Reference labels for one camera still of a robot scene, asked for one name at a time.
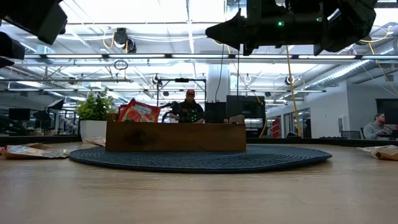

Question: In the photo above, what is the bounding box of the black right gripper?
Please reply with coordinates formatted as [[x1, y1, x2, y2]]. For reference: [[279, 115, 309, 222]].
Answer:
[[205, 0, 327, 56]]

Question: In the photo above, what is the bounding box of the wooden three-compartment box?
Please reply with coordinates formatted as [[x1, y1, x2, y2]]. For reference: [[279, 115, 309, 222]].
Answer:
[[105, 113, 248, 152]]

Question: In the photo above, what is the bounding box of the red strawberry tea packet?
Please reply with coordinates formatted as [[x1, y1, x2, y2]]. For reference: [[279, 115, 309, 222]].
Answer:
[[118, 104, 129, 122], [117, 98, 162, 123]]

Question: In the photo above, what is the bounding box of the beige tea packet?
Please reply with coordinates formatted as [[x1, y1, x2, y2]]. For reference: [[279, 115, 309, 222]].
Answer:
[[356, 144, 398, 161], [83, 136, 107, 147], [24, 142, 52, 149]]

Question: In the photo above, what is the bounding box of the orange tea packet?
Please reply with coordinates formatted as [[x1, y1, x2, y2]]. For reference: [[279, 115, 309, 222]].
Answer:
[[0, 144, 70, 160]]

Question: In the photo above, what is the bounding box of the person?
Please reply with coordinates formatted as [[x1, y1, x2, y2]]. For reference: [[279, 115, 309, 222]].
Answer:
[[363, 113, 395, 140], [169, 89, 206, 124]]

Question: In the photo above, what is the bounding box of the red cabinet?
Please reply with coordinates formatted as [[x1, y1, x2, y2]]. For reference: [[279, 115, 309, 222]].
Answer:
[[271, 118, 281, 139]]

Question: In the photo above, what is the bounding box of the round dark blue woven placemat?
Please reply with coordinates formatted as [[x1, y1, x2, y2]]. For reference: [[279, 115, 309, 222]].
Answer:
[[68, 144, 333, 174]]

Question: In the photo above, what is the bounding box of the grey office chair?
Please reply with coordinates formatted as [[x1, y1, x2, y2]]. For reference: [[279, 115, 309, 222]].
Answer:
[[341, 129, 362, 140]]

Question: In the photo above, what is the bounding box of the small green plant white pot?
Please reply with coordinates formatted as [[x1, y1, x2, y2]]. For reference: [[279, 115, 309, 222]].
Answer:
[[75, 88, 116, 144]]

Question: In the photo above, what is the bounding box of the black metal rig frame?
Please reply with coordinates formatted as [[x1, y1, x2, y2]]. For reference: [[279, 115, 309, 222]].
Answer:
[[156, 77, 208, 108]]

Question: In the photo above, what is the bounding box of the black ceiling cable reel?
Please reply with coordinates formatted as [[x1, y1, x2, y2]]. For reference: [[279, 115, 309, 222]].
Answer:
[[113, 27, 138, 54]]

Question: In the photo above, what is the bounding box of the silver ventilation duct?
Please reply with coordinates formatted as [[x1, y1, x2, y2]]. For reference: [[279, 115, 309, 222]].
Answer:
[[306, 58, 398, 91]]

